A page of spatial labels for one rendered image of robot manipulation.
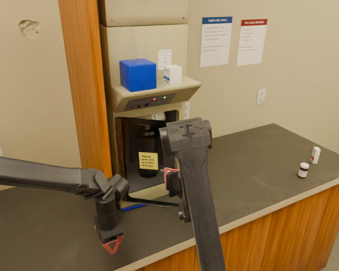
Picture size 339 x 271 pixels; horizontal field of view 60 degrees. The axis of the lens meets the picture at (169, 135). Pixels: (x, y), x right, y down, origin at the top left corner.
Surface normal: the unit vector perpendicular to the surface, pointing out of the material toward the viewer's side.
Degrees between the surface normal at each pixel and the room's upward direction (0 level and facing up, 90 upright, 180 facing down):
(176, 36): 90
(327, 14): 90
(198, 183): 65
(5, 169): 58
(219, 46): 90
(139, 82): 90
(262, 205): 0
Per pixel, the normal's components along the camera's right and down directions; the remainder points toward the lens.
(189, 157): 0.01, 0.01
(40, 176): 0.79, -0.34
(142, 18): 0.48, 0.39
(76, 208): 0.01, -0.90
